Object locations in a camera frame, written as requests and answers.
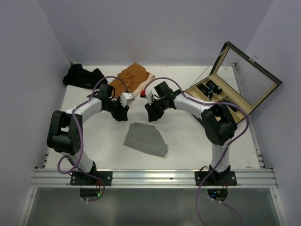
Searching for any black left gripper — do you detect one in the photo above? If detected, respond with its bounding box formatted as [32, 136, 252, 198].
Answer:
[104, 97, 129, 121]

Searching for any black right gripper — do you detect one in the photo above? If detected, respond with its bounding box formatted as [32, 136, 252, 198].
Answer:
[145, 97, 167, 121]

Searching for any grey underwear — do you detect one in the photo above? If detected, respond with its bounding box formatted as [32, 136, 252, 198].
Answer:
[123, 122, 168, 157]

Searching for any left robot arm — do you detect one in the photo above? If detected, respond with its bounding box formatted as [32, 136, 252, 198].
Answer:
[47, 84, 135, 185]

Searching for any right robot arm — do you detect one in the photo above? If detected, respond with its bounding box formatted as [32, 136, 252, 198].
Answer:
[140, 82, 237, 185]

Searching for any brown underwear cream waistband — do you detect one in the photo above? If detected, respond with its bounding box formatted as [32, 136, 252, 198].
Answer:
[110, 63, 155, 97]

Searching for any black rolled underwear in box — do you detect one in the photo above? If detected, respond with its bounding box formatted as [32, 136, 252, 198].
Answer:
[197, 80, 222, 100]

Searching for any navy rolled underwear in box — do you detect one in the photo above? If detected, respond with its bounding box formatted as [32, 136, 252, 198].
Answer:
[222, 99, 241, 112]

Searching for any black beige compartment box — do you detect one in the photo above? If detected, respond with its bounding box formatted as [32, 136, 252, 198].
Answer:
[186, 41, 282, 114]

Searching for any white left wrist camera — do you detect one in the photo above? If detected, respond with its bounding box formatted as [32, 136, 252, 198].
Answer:
[120, 92, 135, 107]

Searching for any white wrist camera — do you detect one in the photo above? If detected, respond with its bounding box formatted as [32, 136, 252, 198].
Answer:
[140, 90, 153, 105]
[120, 92, 135, 107]

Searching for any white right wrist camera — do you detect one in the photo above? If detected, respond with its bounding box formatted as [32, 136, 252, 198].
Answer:
[140, 90, 153, 105]

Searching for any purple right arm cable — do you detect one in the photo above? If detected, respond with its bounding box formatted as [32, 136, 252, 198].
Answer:
[143, 77, 250, 226]

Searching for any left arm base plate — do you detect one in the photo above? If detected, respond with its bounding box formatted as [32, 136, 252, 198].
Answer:
[70, 171, 113, 186]

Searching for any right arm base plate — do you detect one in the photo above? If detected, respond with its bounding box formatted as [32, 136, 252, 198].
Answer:
[194, 171, 238, 186]

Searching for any aluminium table edge rail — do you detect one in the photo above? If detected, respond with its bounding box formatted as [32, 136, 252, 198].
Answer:
[231, 63, 266, 169]

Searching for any aluminium front rail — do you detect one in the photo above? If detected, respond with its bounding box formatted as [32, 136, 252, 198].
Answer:
[30, 169, 277, 188]

